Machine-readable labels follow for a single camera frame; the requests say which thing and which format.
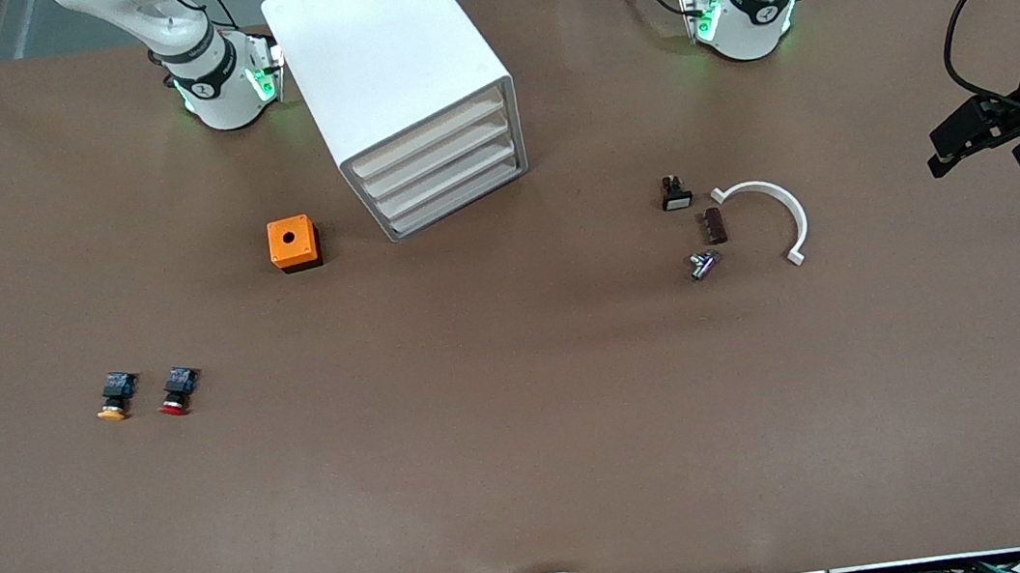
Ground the white cap black switch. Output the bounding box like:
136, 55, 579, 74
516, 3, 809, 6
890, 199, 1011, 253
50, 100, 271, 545
658, 173, 695, 213

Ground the silver metal fitting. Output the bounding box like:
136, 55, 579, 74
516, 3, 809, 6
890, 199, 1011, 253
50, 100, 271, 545
687, 248, 724, 283

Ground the white curved plastic clamp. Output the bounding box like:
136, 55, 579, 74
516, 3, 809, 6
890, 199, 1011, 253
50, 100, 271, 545
709, 175, 815, 277

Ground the orange cap push button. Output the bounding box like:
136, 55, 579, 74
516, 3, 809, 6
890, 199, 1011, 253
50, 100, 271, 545
92, 368, 144, 423

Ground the red cap push button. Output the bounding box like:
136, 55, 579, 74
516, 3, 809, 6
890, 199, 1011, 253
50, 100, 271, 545
155, 362, 207, 420

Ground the white plastic drawer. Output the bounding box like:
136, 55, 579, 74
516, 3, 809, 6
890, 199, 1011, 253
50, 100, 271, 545
345, 93, 515, 182
357, 116, 520, 201
370, 138, 524, 220
380, 158, 529, 240

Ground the white drawer cabinet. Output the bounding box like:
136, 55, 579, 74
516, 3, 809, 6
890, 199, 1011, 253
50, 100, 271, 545
260, 0, 535, 256

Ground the orange box with hole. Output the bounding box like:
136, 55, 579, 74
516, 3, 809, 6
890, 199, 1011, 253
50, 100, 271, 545
266, 213, 325, 275

